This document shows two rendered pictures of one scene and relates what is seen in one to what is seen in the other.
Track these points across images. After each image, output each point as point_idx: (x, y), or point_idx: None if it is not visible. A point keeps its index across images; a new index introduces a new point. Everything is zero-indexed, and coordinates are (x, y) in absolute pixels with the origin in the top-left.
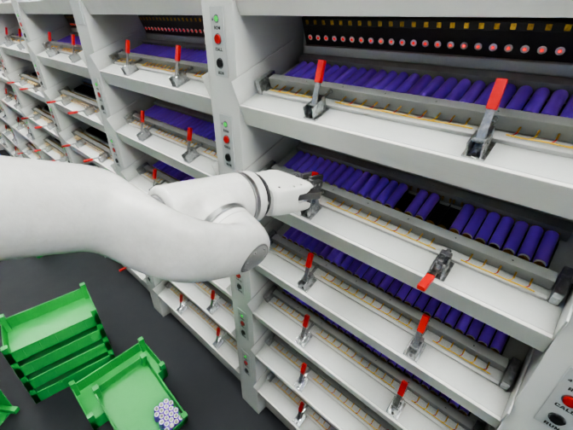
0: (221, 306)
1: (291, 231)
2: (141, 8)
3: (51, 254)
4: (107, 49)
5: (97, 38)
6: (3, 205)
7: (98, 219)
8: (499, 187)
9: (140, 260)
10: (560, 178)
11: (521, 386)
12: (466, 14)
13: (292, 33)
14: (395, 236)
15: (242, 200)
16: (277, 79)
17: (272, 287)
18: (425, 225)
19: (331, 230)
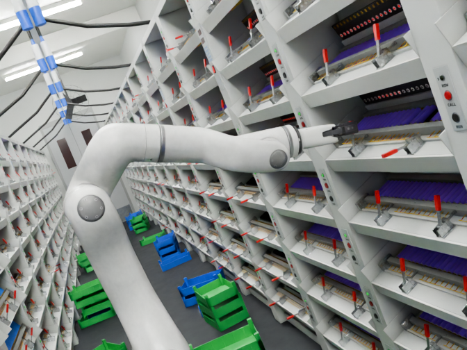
0: (366, 310)
1: (380, 189)
2: (248, 62)
3: (188, 160)
4: (241, 100)
5: (233, 94)
6: (172, 135)
7: (201, 142)
8: (394, 78)
9: (219, 159)
10: (404, 60)
11: None
12: (346, 4)
13: (332, 37)
14: (400, 142)
15: (277, 137)
16: (320, 71)
17: (386, 255)
18: (413, 126)
19: (366, 157)
